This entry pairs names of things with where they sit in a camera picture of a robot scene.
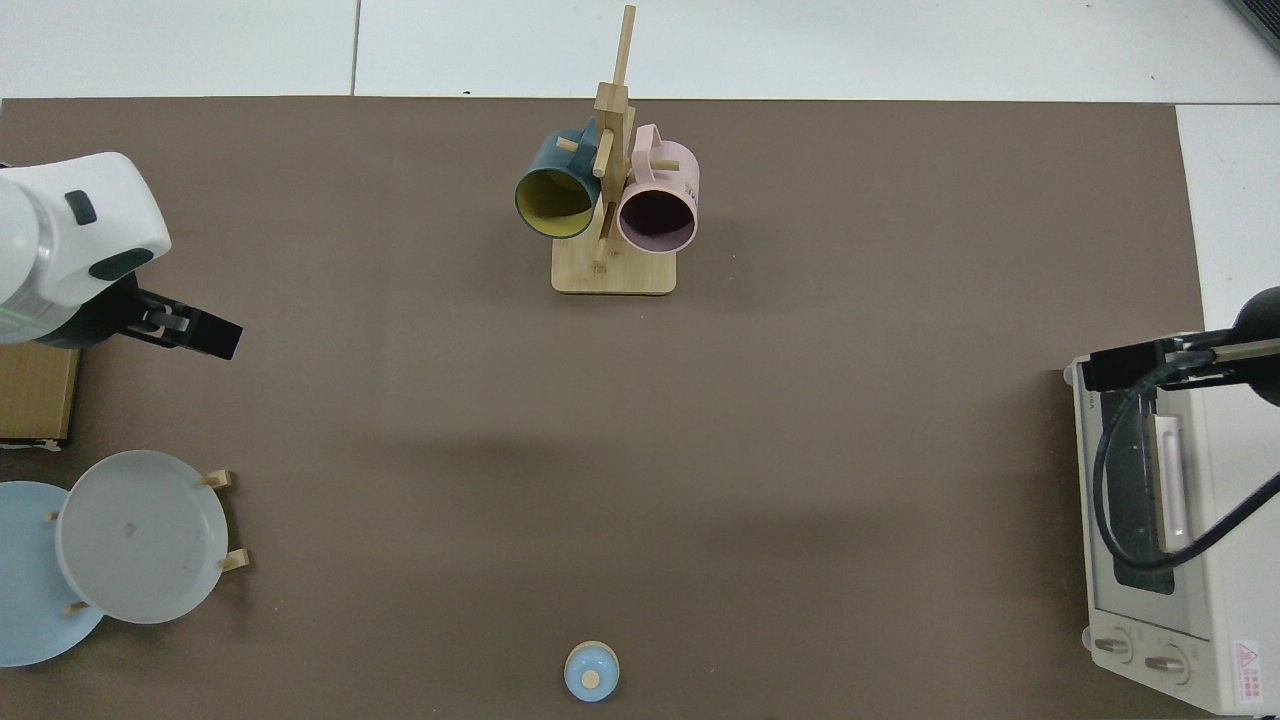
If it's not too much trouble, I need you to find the light blue plate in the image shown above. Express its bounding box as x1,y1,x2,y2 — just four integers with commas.
0,481,106,668

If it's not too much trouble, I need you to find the wooden plate rack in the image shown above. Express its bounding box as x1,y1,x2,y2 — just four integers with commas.
45,468,251,615

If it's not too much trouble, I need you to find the pink cup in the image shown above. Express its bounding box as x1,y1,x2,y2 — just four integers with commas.
616,124,700,255

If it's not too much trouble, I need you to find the dark teal cup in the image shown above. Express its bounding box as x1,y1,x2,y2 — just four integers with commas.
515,118,606,241

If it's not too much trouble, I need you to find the brown table cloth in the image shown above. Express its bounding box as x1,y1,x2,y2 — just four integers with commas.
0,96,1206,720

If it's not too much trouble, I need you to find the wire basket with wooden floor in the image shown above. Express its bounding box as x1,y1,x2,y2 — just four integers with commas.
0,345,81,449

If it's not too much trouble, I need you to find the pale toaster oven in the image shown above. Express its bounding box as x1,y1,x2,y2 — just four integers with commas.
1063,332,1280,716

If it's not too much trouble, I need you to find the dark grey flat object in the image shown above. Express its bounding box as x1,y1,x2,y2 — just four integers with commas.
1230,0,1280,53

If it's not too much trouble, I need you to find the small blue round thing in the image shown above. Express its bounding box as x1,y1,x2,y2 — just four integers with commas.
564,641,621,703

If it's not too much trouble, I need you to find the wooden cup stand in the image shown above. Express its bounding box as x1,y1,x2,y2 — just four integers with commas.
551,5,678,296

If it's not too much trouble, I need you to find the grey plate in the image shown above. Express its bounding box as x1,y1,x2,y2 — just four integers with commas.
55,450,229,625

